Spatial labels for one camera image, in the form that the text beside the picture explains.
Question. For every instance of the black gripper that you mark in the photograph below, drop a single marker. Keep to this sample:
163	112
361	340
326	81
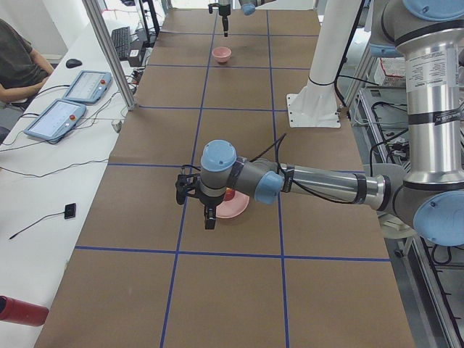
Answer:
225	14
210	201

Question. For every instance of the red apple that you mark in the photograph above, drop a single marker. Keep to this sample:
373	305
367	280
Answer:
229	194

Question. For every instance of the pink bowl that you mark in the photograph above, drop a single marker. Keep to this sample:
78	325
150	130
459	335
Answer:
221	54

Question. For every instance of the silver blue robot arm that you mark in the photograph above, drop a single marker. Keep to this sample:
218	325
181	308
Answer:
248	7
429	196

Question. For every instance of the pink plate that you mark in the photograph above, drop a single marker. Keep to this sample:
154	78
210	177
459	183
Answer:
233	207

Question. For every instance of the black keyboard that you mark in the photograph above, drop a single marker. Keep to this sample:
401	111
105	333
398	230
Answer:
121	39

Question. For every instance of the small black square device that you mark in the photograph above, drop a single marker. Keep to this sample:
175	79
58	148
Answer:
70	211

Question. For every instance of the far blue teach pendant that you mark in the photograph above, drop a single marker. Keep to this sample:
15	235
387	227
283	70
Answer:
88	87

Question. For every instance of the blue teach pendant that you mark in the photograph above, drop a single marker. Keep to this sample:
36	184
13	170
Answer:
58	119
88	87

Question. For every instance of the black computer mouse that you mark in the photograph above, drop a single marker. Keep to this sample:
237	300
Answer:
72	63

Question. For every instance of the near blue teach pendant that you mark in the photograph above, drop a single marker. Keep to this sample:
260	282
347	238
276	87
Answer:
58	119

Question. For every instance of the seated person dark shirt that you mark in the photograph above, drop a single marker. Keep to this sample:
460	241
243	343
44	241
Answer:
24	71

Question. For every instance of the red water bottle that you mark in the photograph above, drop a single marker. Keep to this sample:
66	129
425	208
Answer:
23	313

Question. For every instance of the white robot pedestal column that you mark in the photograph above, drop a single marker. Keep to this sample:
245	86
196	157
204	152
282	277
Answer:
315	106

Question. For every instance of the aluminium frame post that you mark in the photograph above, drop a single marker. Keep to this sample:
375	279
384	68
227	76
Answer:
103	37

